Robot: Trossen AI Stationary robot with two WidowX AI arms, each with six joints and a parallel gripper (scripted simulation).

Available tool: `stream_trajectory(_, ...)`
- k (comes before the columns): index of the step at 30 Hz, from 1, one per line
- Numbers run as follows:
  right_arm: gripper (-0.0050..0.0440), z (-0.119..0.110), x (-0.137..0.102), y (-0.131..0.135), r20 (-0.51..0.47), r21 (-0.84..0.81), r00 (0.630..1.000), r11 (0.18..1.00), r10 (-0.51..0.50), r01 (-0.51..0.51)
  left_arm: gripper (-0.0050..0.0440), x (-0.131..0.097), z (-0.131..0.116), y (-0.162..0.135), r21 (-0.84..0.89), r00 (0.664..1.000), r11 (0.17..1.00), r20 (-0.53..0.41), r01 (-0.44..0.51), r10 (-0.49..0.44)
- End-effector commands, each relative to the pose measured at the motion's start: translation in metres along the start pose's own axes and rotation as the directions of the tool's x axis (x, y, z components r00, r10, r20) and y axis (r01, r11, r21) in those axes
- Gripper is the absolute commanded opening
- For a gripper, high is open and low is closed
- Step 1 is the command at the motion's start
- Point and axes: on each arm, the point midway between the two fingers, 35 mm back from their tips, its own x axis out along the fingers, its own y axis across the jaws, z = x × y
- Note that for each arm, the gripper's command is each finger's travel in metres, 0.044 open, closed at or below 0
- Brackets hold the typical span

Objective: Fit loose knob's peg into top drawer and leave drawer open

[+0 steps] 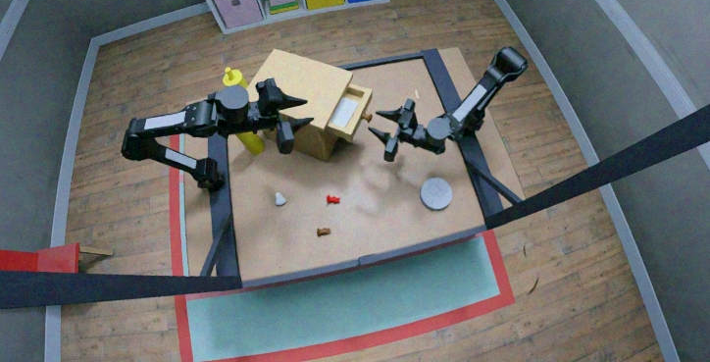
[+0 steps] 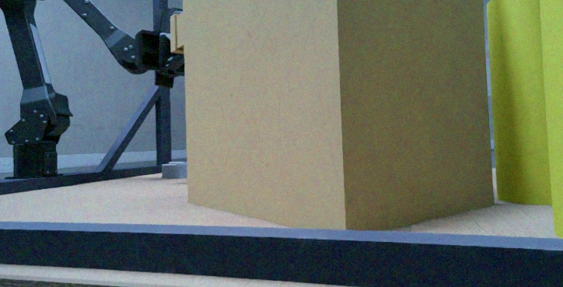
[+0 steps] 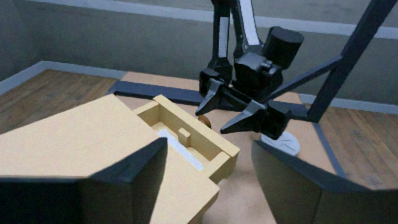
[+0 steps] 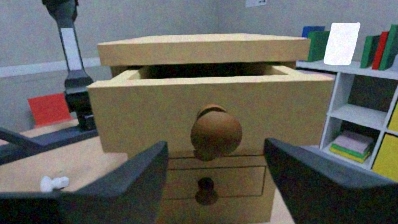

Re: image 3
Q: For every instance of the light blue round disc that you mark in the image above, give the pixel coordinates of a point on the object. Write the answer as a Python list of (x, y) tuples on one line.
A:
[(287, 142)]

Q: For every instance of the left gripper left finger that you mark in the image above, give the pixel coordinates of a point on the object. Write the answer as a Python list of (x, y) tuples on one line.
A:
[(124, 192)]

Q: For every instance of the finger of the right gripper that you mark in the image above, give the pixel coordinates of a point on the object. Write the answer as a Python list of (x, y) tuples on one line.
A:
[(211, 101), (251, 119)]

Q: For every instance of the tan wooden drawer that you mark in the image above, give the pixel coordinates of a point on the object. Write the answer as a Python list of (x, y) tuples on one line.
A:
[(199, 140)]

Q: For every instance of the wooden drawer knob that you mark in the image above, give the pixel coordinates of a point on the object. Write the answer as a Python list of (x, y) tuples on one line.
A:
[(204, 120)]

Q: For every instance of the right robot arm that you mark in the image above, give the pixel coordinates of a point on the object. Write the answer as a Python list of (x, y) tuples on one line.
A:
[(249, 62)]

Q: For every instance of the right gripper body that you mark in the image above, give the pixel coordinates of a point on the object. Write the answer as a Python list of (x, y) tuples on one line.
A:
[(247, 94)]

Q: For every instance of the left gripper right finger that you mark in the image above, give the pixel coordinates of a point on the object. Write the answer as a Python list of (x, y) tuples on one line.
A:
[(298, 192)]

